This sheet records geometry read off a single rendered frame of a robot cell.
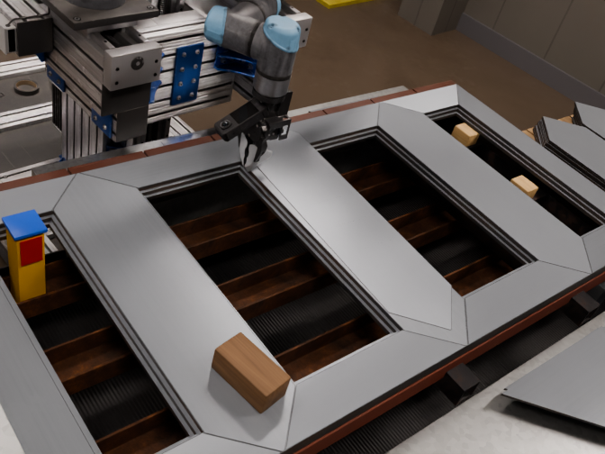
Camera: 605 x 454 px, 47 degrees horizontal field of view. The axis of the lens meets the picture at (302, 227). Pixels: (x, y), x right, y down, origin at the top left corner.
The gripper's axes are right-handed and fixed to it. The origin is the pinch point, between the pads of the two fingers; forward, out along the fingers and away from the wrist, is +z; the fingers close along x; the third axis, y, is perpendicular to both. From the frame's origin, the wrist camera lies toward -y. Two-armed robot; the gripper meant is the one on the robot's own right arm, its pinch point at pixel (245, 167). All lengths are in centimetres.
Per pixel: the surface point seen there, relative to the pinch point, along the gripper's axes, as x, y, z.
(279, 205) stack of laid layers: -12.8, 0.9, 1.7
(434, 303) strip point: -51, 12, 1
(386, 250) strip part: -35.1, 13.3, 0.7
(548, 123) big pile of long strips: -16, 100, 0
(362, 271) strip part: -37.5, 4.0, 0.7
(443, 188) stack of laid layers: -23, 45, 2
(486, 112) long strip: -3, 85, 0
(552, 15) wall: 106, 306, 46
